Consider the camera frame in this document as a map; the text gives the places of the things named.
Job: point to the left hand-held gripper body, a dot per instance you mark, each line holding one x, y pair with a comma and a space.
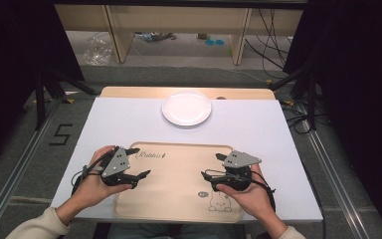
114, 164

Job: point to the person's right hand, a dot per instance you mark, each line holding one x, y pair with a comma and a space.
253, 199

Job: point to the person's left hand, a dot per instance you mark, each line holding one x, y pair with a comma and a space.
91, 186

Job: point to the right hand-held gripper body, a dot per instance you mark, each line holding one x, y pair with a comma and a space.
237, 166

